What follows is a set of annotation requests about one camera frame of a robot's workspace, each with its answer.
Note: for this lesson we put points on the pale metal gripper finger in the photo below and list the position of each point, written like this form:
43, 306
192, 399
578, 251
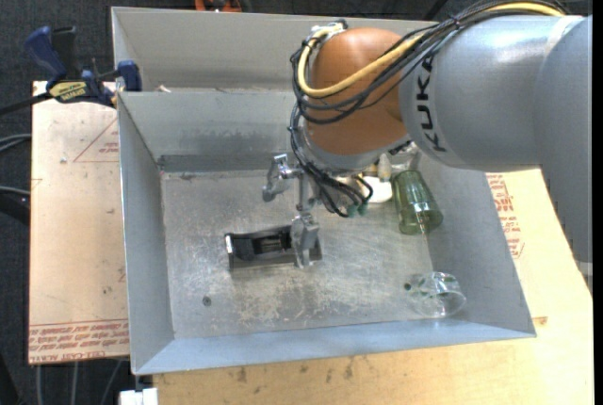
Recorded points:
304, 236
279, 177

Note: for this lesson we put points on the black stapler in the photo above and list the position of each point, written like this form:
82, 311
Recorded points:
254, 247

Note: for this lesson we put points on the green clear glass cup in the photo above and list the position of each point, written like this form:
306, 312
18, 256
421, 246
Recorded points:
417, 205

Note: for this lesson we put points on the grey metal bin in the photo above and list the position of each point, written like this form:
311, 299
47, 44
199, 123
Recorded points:
198, 280

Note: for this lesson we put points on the brown cardboard board red print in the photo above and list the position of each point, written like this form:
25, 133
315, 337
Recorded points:
75, 215

